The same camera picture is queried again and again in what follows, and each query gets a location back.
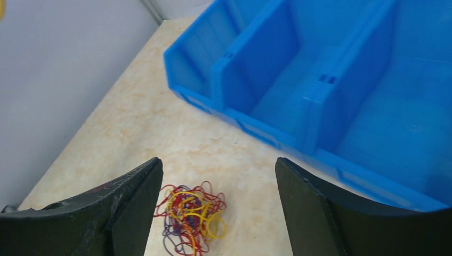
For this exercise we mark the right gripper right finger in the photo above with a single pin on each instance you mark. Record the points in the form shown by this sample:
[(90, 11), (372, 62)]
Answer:
[(324, 219)]

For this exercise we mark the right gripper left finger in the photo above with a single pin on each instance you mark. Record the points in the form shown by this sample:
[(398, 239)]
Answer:
[(111, 219)]

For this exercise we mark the coloured wire ball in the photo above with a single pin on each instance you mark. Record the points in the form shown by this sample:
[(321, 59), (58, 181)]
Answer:
[(192, 218)]

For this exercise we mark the blue three-compartment plastic bin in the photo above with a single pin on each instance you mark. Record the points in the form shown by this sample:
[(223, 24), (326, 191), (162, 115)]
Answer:
[(361, 90)]

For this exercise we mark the left aluminium corner post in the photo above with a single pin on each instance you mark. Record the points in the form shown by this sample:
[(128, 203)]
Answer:
[(154, 10)]

